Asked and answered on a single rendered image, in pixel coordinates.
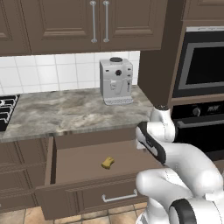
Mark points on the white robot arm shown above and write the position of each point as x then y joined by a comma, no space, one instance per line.
186,172

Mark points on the silver coffee machine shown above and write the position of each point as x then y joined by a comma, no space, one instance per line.
116,82

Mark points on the yellow sponge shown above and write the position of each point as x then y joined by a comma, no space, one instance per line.
107,163

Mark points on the brown base cupboard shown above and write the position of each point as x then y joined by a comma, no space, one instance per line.
20,175

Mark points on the black hob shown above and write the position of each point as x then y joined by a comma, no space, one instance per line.
7,111

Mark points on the brown tall cupboard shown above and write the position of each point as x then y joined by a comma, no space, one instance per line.
157,58

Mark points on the black microwave oven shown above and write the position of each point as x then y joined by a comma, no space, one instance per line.
199,62

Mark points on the brown wall cupboard door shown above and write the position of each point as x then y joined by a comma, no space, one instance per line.
11,26
132,23
58,24

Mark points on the brown open drawer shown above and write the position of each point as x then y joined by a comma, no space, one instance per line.
96,175

